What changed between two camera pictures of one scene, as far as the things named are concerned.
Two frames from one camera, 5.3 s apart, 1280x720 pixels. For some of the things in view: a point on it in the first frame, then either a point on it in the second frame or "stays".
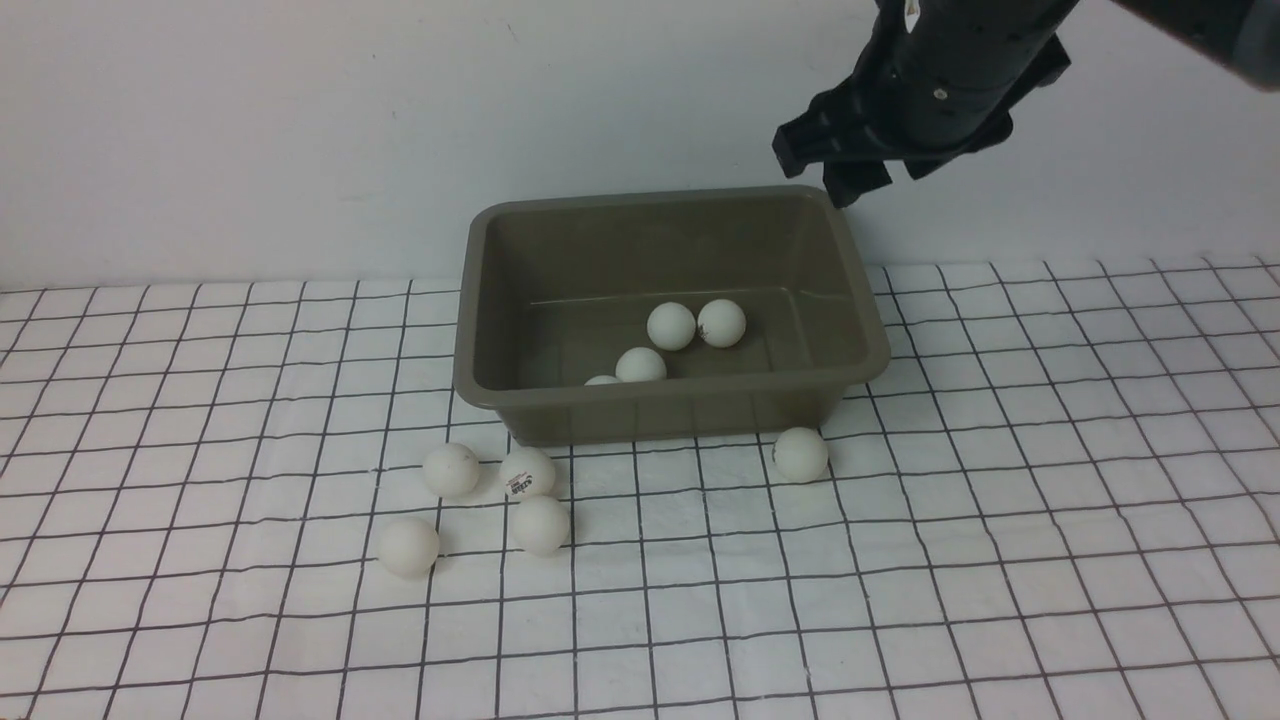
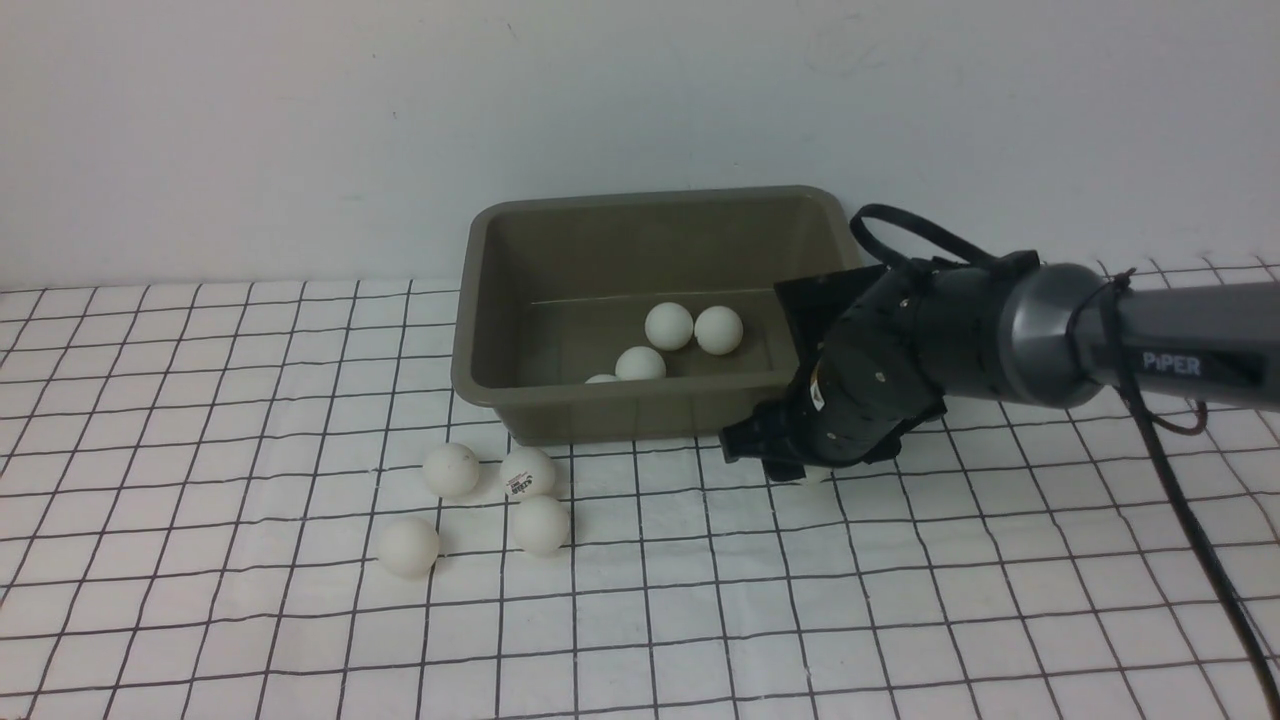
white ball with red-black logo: (722, 323) stays
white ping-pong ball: (640, 364) stays
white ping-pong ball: (671, 326) stays
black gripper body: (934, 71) → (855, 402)
